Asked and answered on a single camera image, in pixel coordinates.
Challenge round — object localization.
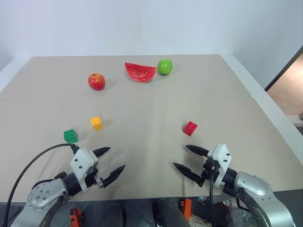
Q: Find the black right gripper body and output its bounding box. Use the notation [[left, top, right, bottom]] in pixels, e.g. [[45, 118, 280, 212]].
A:
[[201, 157, 221, 184]]

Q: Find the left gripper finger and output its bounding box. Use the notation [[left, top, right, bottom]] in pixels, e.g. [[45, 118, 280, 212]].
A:
[[92, 147, 111, 159], [103, 165, 126, 189]]

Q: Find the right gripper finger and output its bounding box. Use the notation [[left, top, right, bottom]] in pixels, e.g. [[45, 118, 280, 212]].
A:
[[172, 162, 205, 188], [185, 145, 210, 157]]

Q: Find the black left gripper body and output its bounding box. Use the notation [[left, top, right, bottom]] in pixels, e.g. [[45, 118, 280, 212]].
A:
[[85, 167, 106, 189]]

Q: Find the red toy block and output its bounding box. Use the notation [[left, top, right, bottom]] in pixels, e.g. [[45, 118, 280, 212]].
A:
[[182, 121, 199, 137]]

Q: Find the yellow toy block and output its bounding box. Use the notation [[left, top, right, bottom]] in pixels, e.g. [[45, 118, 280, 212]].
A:
[[90, 116, 104, 131]]

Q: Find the orange plastic part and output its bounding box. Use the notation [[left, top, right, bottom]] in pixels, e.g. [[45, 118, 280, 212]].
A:
[[180, 198, 193, 216], [69, 207, 84, 225]]

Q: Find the green toy block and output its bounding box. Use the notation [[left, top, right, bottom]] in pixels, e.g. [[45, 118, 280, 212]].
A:
[[63, 128, 79, 144]]

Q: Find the dark rounded shape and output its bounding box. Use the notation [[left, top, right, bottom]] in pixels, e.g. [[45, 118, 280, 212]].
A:
[[154, 198, 191, 227]]

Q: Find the beige table cover sheet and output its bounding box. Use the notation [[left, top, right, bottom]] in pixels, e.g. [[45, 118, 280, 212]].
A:
[[0, 54, 255, 103], [0, 94, 303, 203]]

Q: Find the red toy apple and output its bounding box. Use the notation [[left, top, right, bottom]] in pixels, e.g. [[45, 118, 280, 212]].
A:
[[88, 72, 106, 91]]

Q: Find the toy watermelon slice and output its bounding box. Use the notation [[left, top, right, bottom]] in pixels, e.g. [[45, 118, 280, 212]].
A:
[[125, 62, 157, 84]]

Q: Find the green toy apple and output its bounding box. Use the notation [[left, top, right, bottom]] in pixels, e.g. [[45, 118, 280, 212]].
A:
[[157, 58, 174, 76]]

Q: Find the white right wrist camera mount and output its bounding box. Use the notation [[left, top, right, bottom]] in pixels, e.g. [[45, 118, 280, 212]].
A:
[[207, 144, 232, 188]]

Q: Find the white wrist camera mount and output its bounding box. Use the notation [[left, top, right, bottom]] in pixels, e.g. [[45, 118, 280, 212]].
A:
[[207, 144, 232, 188], [70, 148, 99, 192]]

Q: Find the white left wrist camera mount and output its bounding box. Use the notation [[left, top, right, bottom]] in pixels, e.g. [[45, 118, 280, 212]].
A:
[[70, 148, 99, 192]]

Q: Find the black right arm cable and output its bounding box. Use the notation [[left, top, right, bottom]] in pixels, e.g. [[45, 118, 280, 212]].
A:
[[207, 174, 218, 227]]

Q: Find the white rope coil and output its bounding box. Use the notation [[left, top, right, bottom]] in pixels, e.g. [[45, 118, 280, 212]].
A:
[[190, 214, 210, 227]]

